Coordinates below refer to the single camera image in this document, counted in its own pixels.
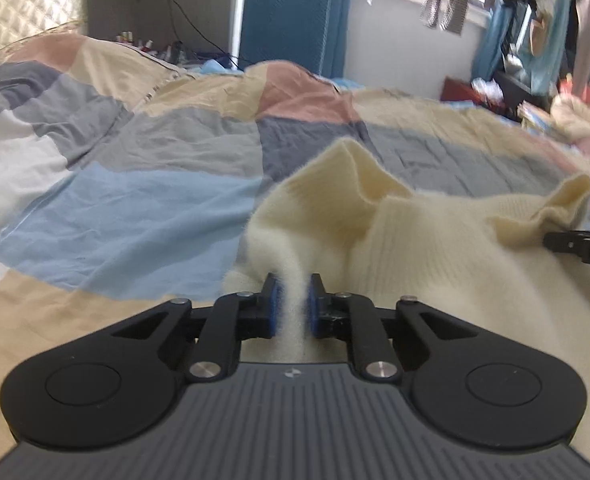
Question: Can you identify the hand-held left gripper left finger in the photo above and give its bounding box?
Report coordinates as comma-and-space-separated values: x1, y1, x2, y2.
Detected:
112, 272, 280, 381

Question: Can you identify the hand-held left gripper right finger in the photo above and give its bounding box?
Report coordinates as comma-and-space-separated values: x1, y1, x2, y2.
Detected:
308, 273, 476, 380

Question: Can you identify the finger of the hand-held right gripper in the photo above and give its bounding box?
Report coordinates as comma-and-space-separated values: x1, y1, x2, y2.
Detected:
542, 229, 590, 268

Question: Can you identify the cream knit sweater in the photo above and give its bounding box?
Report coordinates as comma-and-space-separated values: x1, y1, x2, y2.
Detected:
222, 137, 590, 466

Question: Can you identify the cream blanket pile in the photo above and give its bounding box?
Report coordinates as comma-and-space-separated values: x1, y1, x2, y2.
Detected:
550, 92, 590, 142

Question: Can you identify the stack of books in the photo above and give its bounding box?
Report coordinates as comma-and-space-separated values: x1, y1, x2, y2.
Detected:
517, 100, 556, 132

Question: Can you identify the white plastic bag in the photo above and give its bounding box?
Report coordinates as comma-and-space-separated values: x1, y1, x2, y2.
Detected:
470, 77, 504, 102

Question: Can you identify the light blue hanging garment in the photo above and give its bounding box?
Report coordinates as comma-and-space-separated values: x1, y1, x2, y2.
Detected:
525, 0, 572, 97

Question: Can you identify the red wooden box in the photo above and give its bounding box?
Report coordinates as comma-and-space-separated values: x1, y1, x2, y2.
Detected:
442, 76, 506, 117

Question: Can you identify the patchwork quilt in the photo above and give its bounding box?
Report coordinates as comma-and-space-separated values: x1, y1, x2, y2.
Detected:
0, 35, 590, 461

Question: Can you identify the tan hanging garment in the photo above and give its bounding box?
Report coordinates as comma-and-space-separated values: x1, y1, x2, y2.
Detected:
530, 10, 552, 57

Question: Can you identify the blue curtain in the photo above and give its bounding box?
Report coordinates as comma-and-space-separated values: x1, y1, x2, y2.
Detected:
325, 0, 356, 77
472, 0, 506, 82

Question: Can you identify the striped hanging shirt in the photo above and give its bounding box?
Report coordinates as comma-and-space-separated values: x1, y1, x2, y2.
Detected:
420, 0, 470, 37

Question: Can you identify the group of small bottles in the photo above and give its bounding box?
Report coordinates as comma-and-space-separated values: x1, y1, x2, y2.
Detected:
115, 30, 186, 62

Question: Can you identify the black cable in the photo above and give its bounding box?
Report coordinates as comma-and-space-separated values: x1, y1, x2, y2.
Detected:
146, 0, 240, 68

